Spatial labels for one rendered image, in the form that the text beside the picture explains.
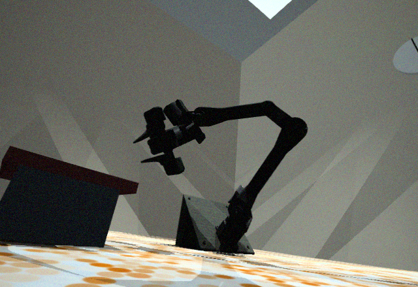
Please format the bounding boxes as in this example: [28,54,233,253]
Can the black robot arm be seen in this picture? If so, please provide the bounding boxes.
[163,99,308,248]

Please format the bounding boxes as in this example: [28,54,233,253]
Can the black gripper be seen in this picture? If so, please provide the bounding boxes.
[133,106,190,176]

